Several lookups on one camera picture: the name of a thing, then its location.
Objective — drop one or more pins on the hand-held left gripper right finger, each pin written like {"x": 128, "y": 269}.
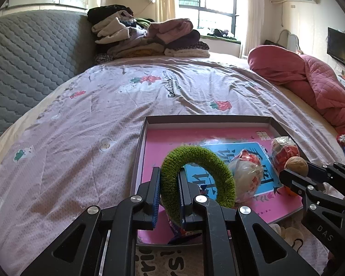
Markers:
{"x": 187, "y": 207}

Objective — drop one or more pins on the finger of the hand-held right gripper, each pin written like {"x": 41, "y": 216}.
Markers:
{"x": 339, "y": 179}
{"x": 293, "y": 182}

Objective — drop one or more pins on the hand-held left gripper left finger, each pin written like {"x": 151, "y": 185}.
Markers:
{"x": 155, "y": 207}

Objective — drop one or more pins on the brown walnut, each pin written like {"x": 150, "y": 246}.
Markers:
{"x": 296, "y": 165}

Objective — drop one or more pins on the small red white toy egg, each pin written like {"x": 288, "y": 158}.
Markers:
{"x": 283, "y": 152}

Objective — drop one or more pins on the large red white toy egg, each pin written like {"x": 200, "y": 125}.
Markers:
{"x": 245, "y": 178}

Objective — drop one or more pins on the grey cardboard box tray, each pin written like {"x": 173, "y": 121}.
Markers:
{"x": 143, "y": 138}

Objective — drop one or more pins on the blue snack packet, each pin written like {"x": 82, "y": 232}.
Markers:
{"x": 184, "y": 234}

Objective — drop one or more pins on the cream plush toy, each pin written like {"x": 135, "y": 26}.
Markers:
{"x": 290, "y": 235}

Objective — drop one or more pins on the pink quilt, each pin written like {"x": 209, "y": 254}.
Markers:
{"x": 304, "y": 74}

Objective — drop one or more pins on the black flat television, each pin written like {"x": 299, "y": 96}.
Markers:
{"x": 340, "y": 47}

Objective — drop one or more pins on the white ornate chair back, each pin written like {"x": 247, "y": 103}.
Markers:
{"x": 290, "y": 38}

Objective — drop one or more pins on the dark cloth heap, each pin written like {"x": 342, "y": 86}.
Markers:
{"x": 221, "y": 33}

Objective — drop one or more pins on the pile of folded clothes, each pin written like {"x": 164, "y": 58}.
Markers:
{"x": 149, "y": 38}

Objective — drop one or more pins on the grey quilted headboard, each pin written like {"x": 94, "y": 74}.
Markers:
{"x": 31, "y": 54}

